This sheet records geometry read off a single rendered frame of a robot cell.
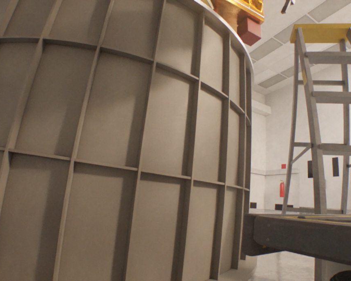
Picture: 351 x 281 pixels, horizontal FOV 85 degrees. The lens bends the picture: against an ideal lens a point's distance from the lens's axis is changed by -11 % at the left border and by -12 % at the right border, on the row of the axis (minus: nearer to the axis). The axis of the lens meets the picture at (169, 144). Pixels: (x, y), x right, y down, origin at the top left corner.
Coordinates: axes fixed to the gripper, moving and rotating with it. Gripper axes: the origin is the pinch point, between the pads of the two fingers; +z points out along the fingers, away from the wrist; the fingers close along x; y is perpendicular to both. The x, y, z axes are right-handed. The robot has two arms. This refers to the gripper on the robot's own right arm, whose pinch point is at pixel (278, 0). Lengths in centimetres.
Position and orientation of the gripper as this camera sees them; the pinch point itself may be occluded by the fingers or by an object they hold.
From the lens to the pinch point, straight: 128.5
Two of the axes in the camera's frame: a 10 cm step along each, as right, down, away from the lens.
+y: 4.8, 2.6, -8.4
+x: 7.6, 3.5, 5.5
